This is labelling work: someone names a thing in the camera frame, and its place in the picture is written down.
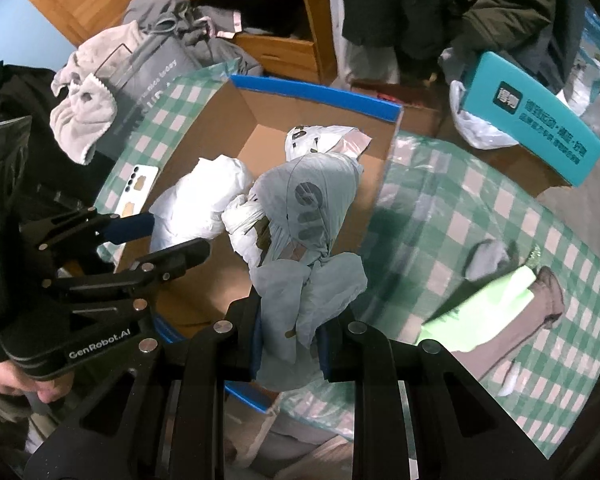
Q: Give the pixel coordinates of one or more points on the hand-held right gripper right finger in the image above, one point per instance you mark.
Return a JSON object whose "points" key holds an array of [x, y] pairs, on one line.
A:
{"points": [[323, 355]]}

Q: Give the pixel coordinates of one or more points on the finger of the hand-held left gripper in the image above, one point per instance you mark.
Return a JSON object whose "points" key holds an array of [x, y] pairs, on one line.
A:
{"points": [[185, 255], [130, 227]]}

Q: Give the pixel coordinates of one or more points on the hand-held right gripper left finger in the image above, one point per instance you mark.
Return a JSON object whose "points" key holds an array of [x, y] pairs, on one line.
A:
{"points": [[253, 350]]}

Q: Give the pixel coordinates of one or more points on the pale blue plastic bag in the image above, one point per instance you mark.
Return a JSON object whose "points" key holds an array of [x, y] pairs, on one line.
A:
{"points": [[310, 200]]}

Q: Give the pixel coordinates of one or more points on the green bubble wrap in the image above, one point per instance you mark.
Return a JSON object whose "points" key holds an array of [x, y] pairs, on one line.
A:
{"points": [[475, 315]]}

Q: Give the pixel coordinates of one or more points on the blue-edged cardboard box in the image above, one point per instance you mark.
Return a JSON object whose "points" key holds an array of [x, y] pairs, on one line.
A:
{"points": [[260, 110]]}

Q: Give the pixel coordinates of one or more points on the person's left hand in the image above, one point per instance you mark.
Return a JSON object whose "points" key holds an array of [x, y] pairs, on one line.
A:
{"points": [[7, 380]]}

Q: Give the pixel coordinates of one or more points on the white smartphone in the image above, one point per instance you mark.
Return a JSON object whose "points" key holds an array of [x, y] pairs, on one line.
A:
{"points": [[136, 185]]}

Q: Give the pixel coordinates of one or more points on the white crumpled plastic bag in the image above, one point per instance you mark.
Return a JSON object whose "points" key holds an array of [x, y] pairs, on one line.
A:
{"points": [[242, 230]]}

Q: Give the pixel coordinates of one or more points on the pale pink towel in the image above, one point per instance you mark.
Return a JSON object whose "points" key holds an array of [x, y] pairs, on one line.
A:
{"points": [[80, 120]]}

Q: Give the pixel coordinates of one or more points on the white bag with black print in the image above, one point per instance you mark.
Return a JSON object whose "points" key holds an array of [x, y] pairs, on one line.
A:
{"points": [[307, 140]]}

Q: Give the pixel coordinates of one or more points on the black garment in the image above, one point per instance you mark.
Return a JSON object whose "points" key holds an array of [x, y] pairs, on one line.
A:
{"points": [[20, 90]]}

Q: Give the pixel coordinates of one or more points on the green checked tablecloth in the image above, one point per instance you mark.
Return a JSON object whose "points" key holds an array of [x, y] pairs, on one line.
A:
{"points": [[430, 200]]}

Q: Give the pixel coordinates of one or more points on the wooden cabinet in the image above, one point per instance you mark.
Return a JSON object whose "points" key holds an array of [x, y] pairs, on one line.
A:
{"points": [[280, 55]]}

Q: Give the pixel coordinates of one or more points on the tan fabric piece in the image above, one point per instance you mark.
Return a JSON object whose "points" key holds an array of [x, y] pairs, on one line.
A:
{"points": [[550, 295]]}

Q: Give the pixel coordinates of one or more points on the flat cardboard box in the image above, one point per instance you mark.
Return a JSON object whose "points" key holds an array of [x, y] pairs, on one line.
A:
{"points": [[420, 115]]}

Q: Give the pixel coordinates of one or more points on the white garment cover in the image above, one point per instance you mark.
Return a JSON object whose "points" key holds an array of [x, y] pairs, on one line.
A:
{"points": [[365, 62]]}

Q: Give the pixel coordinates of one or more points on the white plastic shopping bag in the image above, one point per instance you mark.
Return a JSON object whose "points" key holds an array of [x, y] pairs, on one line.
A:
{"points": [[475, 127]]}

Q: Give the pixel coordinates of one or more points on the brown cardboard box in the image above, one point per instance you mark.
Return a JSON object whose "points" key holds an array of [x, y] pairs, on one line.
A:
{"points": [[520, 165]]}

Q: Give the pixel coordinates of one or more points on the teal box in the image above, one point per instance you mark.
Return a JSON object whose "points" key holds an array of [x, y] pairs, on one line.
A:
{"points": [[530, 110]]}

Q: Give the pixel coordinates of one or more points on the black jacket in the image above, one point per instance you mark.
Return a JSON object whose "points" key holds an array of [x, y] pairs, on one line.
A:
{"points": [[380, 0]]}

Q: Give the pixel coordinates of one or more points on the dark olive jacket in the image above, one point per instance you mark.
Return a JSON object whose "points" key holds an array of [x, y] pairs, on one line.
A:
{"points": [[510, 5]]}

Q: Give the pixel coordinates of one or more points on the crumpled clear plastic sheet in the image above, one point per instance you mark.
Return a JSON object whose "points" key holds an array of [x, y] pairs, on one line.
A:
{"points": [[595, 60]]}

